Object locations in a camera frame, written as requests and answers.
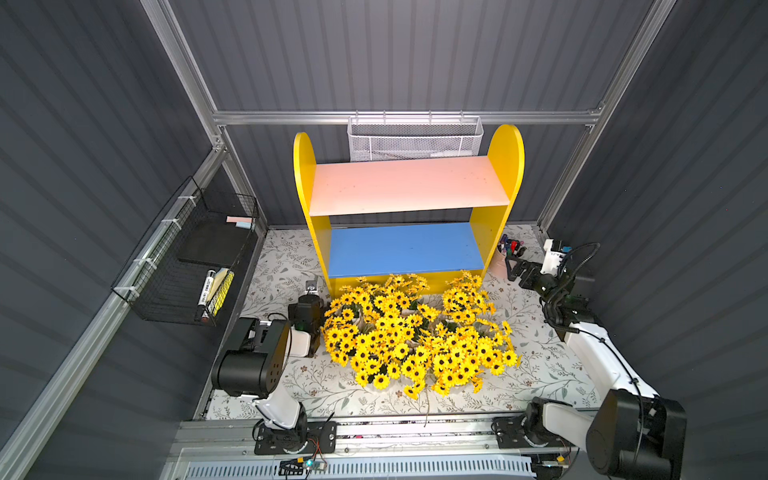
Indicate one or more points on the pink sticky notes in basket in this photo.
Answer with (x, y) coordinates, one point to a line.
(240, 222)

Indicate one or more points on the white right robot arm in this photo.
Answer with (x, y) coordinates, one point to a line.
(636, 433)

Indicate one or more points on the white wire wall basket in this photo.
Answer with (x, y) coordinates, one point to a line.
(382, 140)

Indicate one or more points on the shelf pot one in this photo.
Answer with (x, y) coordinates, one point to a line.
(494, 346)
(374, 371)

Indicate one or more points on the yellow wooden shelf unit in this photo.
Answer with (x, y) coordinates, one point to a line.
(440, 252)

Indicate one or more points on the shelf pot five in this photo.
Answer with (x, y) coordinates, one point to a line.
(354, 303)

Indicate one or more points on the shelf pot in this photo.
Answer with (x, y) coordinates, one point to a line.
(414, 367)
(427, 324)
(455, 362)

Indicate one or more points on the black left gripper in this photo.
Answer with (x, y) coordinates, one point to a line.
(310, 298)

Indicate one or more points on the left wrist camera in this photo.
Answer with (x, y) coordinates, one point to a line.
(311, 287)

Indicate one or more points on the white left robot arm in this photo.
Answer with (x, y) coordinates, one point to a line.
(255, 355)

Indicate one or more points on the yellow marker in basket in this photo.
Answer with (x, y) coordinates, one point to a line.
(222, 282)

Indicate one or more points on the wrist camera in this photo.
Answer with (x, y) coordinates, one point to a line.
(555, 252)
(311, 287)

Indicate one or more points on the white marker in basket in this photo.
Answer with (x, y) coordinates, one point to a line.
(206, 288)

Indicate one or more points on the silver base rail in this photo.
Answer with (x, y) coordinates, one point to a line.
(366, 436)

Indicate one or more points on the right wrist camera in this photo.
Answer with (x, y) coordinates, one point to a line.
(555, 252)

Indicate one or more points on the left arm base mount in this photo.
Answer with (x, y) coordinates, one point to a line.
(306, 438)

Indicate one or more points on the pink pen cup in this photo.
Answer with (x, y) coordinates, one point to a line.
(501, 258)

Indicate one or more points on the shelf pot two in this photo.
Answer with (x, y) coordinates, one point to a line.
(347, 341)
(391, 332)

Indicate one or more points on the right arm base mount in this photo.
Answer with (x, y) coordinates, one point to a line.
(516, 433)

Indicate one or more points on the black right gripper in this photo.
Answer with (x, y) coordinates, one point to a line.
(527, 273)

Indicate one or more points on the black wire wall basket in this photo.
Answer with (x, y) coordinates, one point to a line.
(164, 280)

